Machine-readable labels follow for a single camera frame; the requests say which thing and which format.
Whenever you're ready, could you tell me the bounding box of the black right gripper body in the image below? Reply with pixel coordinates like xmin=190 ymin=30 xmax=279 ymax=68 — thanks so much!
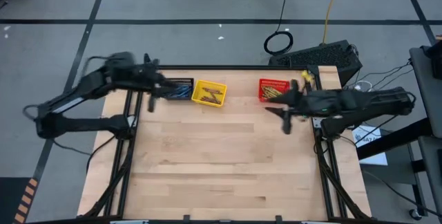
xmin=297 ymin=91 xmax=341 ymax=118

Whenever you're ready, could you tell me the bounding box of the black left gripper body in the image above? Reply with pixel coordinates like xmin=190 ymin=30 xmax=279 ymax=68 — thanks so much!
xmin=129 ymin=57 xmax=165 ymax=92

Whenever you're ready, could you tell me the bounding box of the yellow plastic basket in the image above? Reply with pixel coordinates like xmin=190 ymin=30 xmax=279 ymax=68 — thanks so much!
xmin=191 ymin=80 xmax=228 ymax=108

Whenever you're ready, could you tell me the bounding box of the black plastic basket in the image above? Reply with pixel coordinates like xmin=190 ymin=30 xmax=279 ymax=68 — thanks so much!
xmin=164 ymin=77 xmax=195 ymax=100

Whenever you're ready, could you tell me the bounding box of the red plastic basket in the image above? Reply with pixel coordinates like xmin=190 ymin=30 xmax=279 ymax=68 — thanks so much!
xmin=258 ymin=78 xmax=291 ymax=103

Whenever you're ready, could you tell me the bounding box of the black perforated computer case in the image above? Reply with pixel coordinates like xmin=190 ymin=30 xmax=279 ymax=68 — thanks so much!
xmin=268 ymin=39 xmax=363 ymax=87

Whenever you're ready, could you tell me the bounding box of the white paper sheet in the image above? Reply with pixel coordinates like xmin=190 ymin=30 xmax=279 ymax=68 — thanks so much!
xmin=352 ymin=125 xmax=389 ymax=167

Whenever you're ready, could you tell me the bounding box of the grey side table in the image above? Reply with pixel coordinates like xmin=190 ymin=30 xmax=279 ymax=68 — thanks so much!
xmin=355 ymin=35 xmax=442 ymax=221

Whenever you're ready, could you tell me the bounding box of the black box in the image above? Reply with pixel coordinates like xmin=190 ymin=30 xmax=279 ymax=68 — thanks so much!
xmin=424 ymin=40 xmax=442 ymax=80

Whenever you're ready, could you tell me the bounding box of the white cable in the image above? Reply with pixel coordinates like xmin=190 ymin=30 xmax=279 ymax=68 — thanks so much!
xmin=352 ymin=80 xmax=374 ymax=92

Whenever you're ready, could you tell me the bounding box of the black coiled cable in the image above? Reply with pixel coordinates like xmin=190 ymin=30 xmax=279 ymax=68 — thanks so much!
xmin=263 ymin=0 xmax=294 ymax=56

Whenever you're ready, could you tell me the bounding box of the black floor cable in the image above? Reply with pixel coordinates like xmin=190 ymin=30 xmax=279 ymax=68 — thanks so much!
xmin=362 ymin=170 xmax=442 ymax=218
xmin=345 ymin=63 xmax=415 ymax=93
xmin=51 ymin=134 xmax=117 ymax=175

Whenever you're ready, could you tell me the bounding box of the yellow cable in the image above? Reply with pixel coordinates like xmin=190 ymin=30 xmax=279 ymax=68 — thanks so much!
xmin=321 ymin=0 xmax=344 ymax=44

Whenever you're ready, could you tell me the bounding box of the silver aluminium bracket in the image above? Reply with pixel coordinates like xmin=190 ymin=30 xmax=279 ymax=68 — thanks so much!
xmin=109 ymin=219 xmax=150 ymax=224

